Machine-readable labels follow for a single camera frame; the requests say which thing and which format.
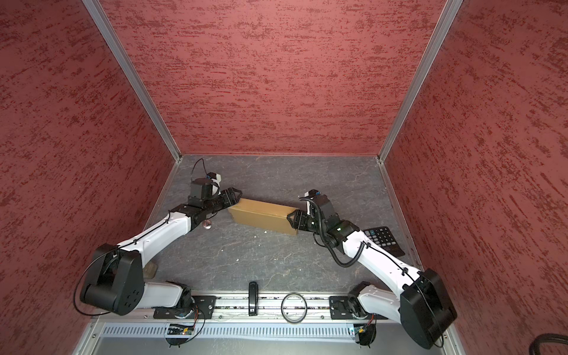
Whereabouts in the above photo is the circuit board connector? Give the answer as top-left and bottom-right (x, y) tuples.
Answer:
(165, 324), (198, 347)
(354, 324), (377, 347)

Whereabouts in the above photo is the right circuit board connector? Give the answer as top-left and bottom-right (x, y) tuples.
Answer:
(354, 324), (377, 347)

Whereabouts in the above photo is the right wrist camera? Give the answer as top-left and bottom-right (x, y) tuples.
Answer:
(301, 189), (326, 204)

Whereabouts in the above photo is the left aluminium corner post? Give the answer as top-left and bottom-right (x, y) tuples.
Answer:
(82, 0), (183, 164)

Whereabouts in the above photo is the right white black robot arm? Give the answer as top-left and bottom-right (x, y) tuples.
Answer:
(287, 190), (457, 349)

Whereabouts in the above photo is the black calculator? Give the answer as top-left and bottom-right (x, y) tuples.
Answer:
(364, 226), (405, 258)

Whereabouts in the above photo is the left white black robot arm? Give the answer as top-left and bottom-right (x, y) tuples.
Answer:
(72, 174), (242, 319)

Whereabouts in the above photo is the black cable bottom corner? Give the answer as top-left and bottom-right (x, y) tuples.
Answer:
(529, 332), (568, 355)

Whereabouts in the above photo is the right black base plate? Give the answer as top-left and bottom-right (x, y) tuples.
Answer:
(328, 296), (386, 320)

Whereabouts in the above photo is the black handle bar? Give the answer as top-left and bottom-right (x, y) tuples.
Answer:
(248, 281), (259, 317)

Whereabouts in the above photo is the brown cardboard box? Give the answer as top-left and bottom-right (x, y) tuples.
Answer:
(228, 198), (297, 235)

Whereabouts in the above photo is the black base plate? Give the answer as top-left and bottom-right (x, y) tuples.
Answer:
(153, 295), (217, 321)
(328, 296), (386, 320)

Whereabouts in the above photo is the white perforated cable duct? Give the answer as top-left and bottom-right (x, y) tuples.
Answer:
(100, 322), (354, 343)

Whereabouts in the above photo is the left circuit board connector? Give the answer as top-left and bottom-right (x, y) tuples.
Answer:
(165, 324), (198, 347)

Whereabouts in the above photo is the glass spice jar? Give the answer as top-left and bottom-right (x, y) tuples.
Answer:
(143, 261), (158, 280)

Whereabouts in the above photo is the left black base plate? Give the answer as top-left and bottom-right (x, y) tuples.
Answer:
(153, 295), (217, 321)

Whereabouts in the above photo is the aluminium frame rail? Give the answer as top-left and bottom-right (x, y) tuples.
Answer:
(90, 291), (453, 324)

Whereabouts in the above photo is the right aluminium corner post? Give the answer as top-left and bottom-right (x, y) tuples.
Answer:
(378, 0), (463, 164)

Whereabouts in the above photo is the black cable ring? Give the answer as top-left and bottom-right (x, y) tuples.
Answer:
(280, 292), (309, 324)

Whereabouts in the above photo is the aluminium corner post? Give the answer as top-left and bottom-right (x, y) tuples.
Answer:
(82, 0), (183, 164)
(378, 0), (463, 164)

